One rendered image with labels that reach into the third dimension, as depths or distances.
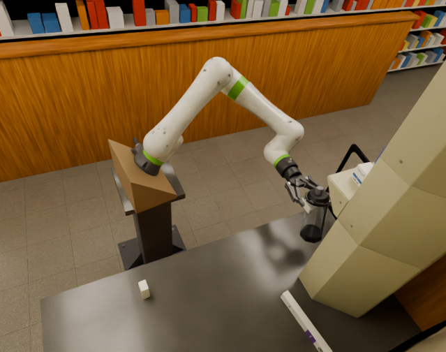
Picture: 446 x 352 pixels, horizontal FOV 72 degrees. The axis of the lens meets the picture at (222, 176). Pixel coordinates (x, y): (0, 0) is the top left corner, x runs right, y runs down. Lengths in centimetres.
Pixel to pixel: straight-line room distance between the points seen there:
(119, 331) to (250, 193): 191
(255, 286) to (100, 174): 206
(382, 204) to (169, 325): 90
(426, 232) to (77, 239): 234
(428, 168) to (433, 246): 30
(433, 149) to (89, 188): 266
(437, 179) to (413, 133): 12
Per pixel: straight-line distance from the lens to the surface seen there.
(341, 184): 110
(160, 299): 140
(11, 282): 272
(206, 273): 144
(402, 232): 103
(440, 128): 82
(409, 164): 88
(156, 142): 137
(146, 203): 157
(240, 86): 147
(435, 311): 157
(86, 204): 291
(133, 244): 259
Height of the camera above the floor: 225
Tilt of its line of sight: 48 degrees down
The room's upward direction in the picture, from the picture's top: 9 degrees clockwise
